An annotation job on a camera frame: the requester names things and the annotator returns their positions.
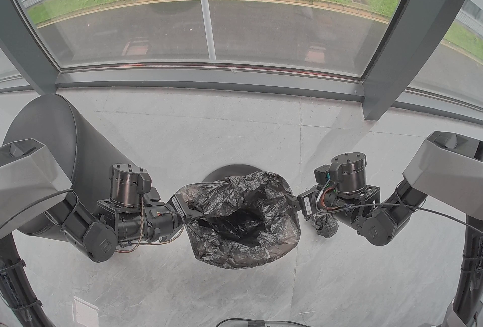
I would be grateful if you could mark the black plastic bag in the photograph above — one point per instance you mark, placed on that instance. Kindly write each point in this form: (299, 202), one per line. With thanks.
(234, 197)

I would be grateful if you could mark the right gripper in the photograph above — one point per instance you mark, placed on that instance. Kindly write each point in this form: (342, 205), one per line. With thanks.
(306, 204)

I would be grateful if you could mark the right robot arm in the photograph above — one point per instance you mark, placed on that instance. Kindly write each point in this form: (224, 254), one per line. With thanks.
(445, 167)

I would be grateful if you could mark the crumpled black plastic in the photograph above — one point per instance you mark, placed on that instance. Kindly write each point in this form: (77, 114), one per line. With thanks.
(326, 229)

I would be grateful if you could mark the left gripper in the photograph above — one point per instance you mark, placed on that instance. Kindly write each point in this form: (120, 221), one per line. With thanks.
(158, 223)

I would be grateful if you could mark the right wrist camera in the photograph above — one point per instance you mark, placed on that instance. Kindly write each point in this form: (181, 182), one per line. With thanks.
(321, 174)

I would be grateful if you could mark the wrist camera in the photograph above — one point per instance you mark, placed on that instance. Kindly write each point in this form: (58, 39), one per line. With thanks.
(321, 174)
(154, 197)

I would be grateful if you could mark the window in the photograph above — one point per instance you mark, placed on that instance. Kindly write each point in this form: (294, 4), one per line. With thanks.
(113, 34)

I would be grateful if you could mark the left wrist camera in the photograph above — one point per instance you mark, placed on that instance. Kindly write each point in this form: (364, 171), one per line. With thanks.
(154, 197)

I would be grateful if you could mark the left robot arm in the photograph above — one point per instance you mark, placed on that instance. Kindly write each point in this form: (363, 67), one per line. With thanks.
(30, 174)

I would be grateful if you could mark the dark grey round chair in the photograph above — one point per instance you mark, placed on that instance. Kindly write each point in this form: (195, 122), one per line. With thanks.
(94, 136)

